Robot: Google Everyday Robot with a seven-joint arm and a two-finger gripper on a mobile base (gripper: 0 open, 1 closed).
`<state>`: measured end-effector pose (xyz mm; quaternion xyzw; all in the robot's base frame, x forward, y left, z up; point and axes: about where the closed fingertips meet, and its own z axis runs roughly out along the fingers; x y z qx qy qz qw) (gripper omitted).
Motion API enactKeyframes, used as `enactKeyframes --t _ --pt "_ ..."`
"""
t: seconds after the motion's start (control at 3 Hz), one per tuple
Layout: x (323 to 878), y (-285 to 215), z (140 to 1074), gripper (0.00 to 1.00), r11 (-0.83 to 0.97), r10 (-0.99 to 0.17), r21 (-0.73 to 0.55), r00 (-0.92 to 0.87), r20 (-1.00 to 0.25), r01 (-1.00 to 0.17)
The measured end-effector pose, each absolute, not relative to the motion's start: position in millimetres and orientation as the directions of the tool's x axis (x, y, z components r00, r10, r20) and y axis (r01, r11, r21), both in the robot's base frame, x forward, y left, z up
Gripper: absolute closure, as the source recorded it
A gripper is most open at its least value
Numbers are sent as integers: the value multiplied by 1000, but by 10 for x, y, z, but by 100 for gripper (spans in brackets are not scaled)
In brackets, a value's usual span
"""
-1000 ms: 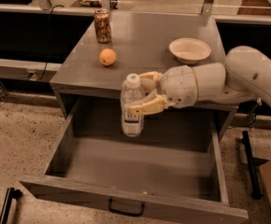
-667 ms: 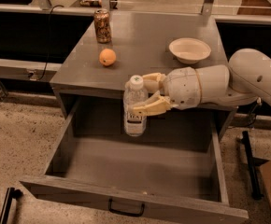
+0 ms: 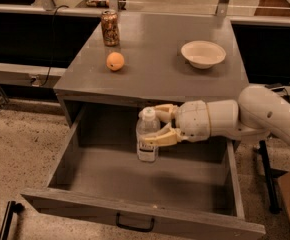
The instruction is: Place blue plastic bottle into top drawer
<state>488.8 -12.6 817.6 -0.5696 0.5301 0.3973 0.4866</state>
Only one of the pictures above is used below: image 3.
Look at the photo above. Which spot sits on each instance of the black drawer handle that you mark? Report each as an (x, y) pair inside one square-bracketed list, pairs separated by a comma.
[(133, 226)]

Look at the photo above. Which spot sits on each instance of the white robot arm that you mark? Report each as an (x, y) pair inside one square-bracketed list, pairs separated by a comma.
[(257, 113)]

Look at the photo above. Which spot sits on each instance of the open grey top drawer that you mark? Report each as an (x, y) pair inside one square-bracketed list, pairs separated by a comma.
[(191, 189)]

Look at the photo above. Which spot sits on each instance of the brown patterned soda can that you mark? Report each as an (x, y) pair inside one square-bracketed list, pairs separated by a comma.
[(110, 29)]

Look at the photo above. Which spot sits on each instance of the black metal stand leg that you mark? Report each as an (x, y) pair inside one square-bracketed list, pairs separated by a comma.
[(274, 207)]

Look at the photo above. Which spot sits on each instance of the grey cabinet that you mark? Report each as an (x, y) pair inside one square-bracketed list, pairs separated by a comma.
[(155, 72)]

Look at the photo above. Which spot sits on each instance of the orange fruit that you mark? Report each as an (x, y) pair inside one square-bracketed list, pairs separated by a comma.
[(115, 61)]

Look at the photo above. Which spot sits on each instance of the clear plastic water bottle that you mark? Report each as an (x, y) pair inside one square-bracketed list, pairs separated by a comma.
[(146, 124)]

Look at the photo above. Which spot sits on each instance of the white bowl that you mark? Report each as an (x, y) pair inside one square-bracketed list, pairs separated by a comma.
[(203, 54)]

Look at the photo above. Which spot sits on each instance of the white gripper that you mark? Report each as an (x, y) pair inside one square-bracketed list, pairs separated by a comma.
[(192, 120)]

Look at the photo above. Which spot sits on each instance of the black object at floor left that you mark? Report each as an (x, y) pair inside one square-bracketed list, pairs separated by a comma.
[(12, 208)]

